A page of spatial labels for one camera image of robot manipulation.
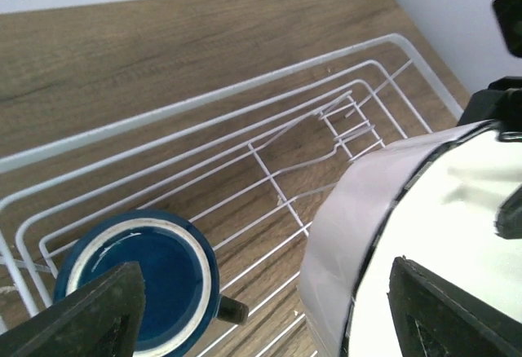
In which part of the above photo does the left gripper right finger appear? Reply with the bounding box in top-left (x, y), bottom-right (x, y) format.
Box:
top-left (387, 257), bottom-right (521, 356)

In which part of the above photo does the dark blue ceramic mug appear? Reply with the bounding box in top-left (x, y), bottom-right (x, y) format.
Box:
top-left (53, 209), bottom-right (249, 356)

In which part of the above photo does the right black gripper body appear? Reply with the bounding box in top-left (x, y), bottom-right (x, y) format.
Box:
top-left (456, 76), bottom-right (522, 236)

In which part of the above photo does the white wire dish rack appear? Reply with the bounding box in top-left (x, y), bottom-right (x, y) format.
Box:
top-left (1, 33), bottom-right (462, 356)

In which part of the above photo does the white scalloped bowl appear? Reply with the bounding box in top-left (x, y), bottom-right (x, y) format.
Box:
top-left (299, 121), bottom-right (521, 356)

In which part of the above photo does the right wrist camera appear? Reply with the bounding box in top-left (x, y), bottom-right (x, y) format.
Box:
top-left (492, 0), bottom-right (522, 59)

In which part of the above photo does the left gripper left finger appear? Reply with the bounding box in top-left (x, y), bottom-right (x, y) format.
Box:
top-left (1, 262), bottom-right (145, 356)

